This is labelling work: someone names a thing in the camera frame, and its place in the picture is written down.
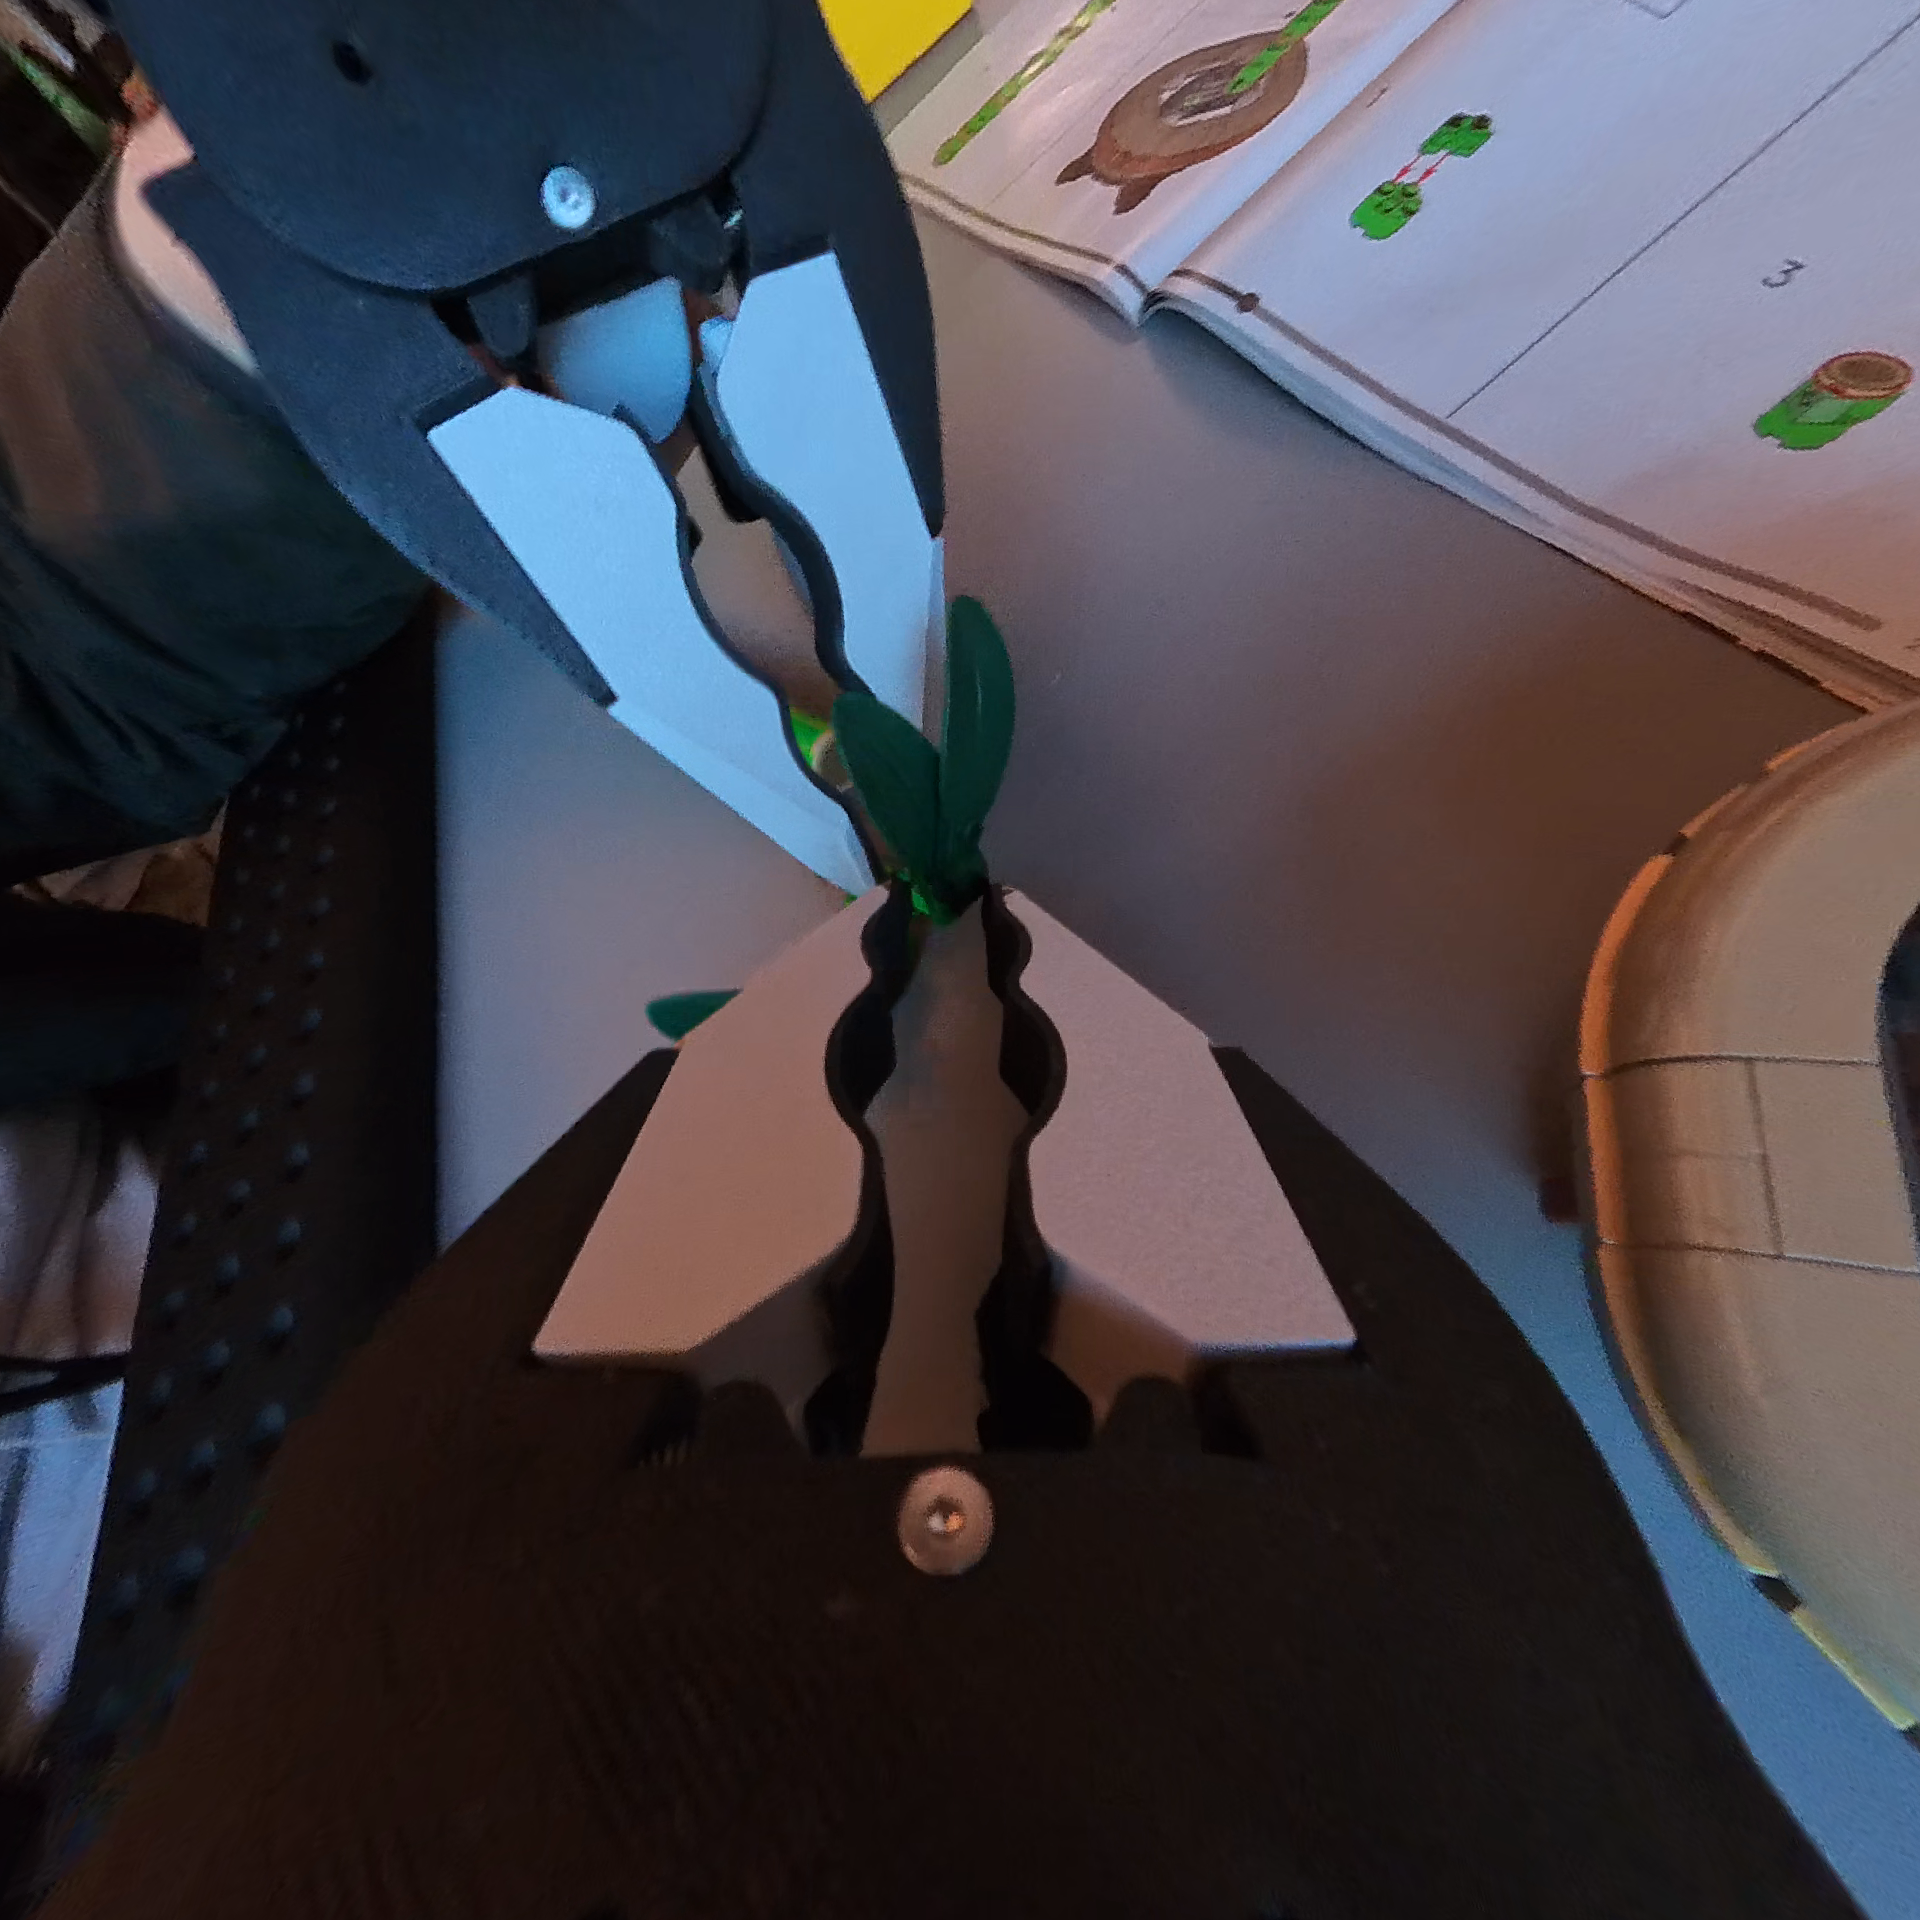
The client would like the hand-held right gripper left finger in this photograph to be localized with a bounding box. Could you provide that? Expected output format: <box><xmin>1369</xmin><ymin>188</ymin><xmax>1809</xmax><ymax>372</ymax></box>
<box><xmin>532</xmin><ymin>884</ymin><xmax>920</xmax><ymax>1461</ymax></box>

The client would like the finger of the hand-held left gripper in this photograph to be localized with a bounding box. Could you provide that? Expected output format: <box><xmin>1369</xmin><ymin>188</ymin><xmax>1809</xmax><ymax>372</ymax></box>
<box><xmin>690</xmin><ymin>252</ymin><xmax>950</xmax><ymax>753</ymax></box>
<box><xmin>424</xmin><ymin>386</ymin><xmax>891</xmax><ymax>898</ymax></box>

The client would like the green brick bamboo stalk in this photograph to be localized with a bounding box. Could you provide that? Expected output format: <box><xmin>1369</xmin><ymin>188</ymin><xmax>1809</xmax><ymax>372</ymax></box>
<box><xmin>644</xmin><ymin>708</ymin><xmax>846</xmax><ymax>1043</ymax></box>

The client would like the grey desk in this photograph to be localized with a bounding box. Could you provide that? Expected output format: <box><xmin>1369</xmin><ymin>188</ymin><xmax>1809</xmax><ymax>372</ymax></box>
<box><xmin>433</xmin><ymin>74</ymin><xmax>1920</xmax><ymax>1920</ymax></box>

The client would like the two-leaf green sprig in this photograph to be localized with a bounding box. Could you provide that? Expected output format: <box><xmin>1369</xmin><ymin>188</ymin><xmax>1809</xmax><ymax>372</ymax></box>
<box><xmin>828</xmin><ymin>594</ymin><xmax>1022</xmax><ymax>923</ymax></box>

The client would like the white instruction booklet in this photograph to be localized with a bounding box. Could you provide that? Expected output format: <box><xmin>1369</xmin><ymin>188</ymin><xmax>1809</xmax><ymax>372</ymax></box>
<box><xmin>896</xmin><ymin>0</ymin><xmax>1920</xmax><ymax>717</ymax></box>

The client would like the yellow plastic bin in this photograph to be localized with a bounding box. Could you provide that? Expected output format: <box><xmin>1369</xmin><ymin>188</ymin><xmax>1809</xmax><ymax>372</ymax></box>
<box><xmin>817</xmin><ymin>0</ymin><xmax>980</xmax><ymax>111</ymax></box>

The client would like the person's left forearm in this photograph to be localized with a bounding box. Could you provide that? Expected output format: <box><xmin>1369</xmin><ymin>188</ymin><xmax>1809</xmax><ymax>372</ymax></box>
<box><xmin>0</xmin><ymin>150</ymin><xmax>440</xmax><ymax>891</ymax></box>

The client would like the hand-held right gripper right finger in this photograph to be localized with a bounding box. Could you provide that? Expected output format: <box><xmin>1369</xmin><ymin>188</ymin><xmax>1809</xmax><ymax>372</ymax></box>
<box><xmin>974</xmin><ymin>884</ymin><xmax>1363</xmax><ymax>1461</ymax></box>

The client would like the tan brick-built pot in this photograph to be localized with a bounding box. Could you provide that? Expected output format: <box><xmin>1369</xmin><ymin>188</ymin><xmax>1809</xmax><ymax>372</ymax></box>
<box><xmin>1537</xmin><ymin>694</ymin><xmax>1920</xmax><ymax>1740</ymax></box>

